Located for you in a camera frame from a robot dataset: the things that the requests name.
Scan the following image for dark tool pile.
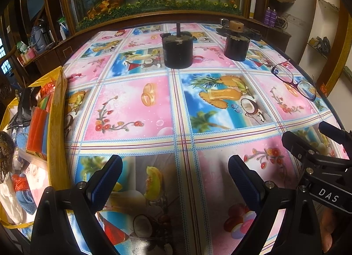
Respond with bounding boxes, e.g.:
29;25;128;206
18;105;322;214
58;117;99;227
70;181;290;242
309;36;330;53

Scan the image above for barred window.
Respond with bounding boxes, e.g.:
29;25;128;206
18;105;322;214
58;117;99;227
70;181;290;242
0;38;10;74

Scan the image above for coloured sponge pack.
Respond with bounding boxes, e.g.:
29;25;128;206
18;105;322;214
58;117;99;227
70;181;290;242
26;90;54;157

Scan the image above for blue towel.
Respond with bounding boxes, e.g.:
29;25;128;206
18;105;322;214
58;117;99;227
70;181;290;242
18;189;37;214
15;131;31;148

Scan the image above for wooden cabinet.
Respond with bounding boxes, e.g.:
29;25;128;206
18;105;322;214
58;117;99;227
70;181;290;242
16;10;292;66

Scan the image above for black cylinder motor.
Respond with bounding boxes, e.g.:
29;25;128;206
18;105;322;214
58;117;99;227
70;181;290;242
160;22;196;69

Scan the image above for pink box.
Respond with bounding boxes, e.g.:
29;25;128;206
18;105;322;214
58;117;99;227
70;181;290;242
20;49;37;64

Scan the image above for person's right hand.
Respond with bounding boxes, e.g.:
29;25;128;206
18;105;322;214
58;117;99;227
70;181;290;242
320;207;343;254

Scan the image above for black packet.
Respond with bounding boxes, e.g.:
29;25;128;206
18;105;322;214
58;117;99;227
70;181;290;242
7;87;35;129

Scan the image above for pink tissue pack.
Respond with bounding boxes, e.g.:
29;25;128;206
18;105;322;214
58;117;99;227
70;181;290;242
25;162;50;206

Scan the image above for purple eyeglasses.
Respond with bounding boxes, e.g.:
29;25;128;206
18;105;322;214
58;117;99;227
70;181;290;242
271;58;318;102

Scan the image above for yellow cardboard box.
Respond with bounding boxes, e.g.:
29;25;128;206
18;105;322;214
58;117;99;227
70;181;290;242
0;65;73;229

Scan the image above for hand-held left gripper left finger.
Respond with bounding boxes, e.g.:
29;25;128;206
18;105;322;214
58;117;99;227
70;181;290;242
30;155;123;255

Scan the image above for white towel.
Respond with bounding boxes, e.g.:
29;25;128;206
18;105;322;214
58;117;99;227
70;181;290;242
0;174;24;225

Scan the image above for blue thermos jug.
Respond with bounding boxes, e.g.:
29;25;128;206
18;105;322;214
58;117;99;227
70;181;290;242
30;19;48;53

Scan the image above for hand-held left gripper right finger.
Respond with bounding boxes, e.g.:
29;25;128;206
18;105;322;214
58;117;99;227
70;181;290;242
228;155;322;255

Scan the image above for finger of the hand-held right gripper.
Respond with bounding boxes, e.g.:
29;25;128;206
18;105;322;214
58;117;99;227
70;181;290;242
318;121;352;159
281;131;352;179

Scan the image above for black motor with wooden pulley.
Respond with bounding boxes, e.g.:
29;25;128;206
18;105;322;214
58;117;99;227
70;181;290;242
223;20;251;62

